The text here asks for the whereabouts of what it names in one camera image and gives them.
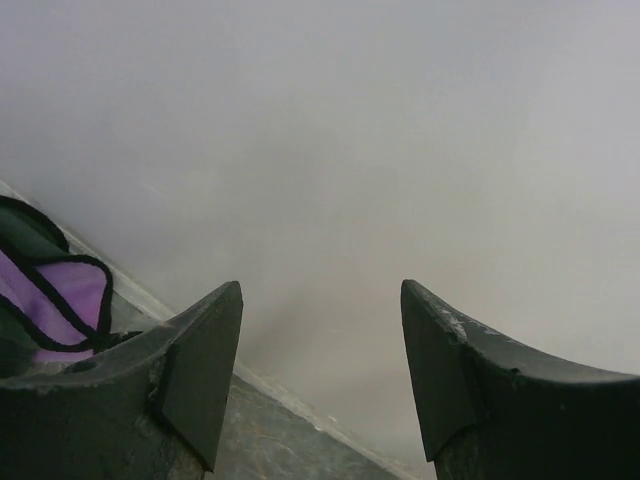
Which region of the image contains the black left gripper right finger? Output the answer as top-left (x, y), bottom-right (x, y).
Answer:
top-left (400, 280), bottom-right (639, 479)

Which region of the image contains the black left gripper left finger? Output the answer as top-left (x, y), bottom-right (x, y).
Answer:
top-left (1, 281), bottom-right (243, 479)

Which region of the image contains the purple black pouch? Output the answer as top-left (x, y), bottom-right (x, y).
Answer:
top-left (1, 196), bottom-right (138, 378)

